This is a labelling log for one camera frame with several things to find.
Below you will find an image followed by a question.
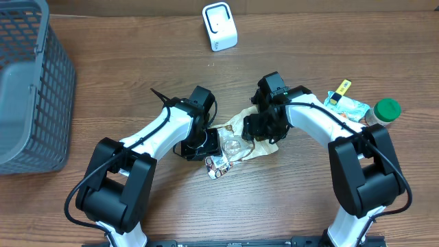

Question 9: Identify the brown snack pouch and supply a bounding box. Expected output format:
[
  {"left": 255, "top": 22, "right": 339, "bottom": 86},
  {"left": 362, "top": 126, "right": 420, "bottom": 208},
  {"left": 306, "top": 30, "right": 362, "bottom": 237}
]
[{"left": 204, "top": 106, "right": 278, "bottom": 180}]

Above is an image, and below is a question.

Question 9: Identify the instant noodle cup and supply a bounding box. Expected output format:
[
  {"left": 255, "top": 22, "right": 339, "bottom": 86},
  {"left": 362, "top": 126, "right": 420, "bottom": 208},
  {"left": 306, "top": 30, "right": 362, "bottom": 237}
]
[{"left": 364, "top": 98, "right": 401, "bottom": 126}]

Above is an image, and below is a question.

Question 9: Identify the white barcode scanner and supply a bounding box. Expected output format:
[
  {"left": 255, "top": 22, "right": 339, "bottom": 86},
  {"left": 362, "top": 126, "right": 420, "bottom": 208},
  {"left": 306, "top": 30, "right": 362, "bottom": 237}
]
[{"left": 202, "top": 1, "right": 238, "bottom": 52}]

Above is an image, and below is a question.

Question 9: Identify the yellow highlighter marker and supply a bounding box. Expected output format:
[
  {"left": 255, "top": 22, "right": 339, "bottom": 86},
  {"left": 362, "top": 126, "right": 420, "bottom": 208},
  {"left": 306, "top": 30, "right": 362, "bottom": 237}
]
[{"left": 329, "top": 79, "right": 352, "bottom": 105}]

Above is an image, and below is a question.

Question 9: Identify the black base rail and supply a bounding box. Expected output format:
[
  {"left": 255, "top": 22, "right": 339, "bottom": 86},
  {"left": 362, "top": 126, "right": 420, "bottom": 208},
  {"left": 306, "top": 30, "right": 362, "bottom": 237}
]
[{"left": 82, "top": 236, "right": 387, "bottom": 247}]

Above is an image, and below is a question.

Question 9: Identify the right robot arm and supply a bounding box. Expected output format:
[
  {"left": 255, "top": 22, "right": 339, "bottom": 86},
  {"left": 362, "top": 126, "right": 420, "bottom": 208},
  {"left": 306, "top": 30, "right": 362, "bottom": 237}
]
[{"left": 242, "top": 72, "right": 413, "bottom": 246}]

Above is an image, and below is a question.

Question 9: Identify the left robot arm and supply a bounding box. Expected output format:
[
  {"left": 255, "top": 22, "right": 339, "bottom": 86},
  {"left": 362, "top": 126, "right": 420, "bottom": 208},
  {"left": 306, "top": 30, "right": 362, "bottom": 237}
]
[{"left": 64, "top": 86, "right": 222, "bottom": 246}]

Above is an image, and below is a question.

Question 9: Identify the teal tissue pack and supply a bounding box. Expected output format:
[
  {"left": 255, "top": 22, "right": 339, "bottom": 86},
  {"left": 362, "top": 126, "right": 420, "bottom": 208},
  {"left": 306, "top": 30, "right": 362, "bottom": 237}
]
[{"left": 323, "top": 91, "right": 370, "bottom": 122}]

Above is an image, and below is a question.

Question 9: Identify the grey plastic mesh basket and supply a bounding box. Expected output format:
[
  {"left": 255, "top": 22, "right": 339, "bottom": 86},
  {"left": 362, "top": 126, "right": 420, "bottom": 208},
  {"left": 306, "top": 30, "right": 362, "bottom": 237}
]
[{"left": 1, "top": 0, "right": 76, "bottom": 175}]

